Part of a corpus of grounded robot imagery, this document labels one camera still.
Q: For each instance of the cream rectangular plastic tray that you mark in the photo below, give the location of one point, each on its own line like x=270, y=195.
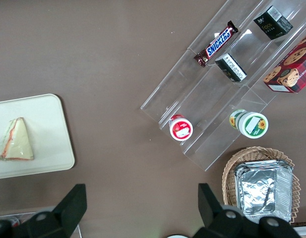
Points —
x=48, y=129

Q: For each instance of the white round object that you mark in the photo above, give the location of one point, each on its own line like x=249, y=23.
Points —
x=176, y=236

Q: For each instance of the green sunflower lidded cup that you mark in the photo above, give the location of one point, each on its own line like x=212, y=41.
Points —
x=250, y=124

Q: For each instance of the Snickers chocolate bar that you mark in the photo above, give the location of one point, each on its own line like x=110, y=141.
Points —
x=216, y=44

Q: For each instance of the aluminium foil tray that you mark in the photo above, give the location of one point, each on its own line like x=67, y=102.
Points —
x=236, y=168
x=259, y=191

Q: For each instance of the woven wicker basket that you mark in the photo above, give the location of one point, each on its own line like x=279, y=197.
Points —
x=229, y=173

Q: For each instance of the black Face carton box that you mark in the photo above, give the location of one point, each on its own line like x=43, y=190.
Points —
x=271, y=23

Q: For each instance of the red tartan cookie box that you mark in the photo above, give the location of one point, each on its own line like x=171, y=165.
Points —
x=291, y=67

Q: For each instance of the clear acrylic tiered shelf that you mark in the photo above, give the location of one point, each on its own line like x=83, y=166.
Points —
x=217, y=99

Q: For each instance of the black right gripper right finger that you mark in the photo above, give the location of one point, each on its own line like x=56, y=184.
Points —
x=217, y=223

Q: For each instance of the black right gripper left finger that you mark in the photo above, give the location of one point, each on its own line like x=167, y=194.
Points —
x=56, y=220

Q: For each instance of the red lidded yogurt cup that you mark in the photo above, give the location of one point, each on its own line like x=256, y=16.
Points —
x=180, y=128

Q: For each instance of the black box with white label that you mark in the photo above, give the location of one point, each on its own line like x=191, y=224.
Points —
x=230, y=67

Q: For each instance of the triangular sandwich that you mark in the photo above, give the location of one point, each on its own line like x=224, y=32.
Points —
x=18, y=143

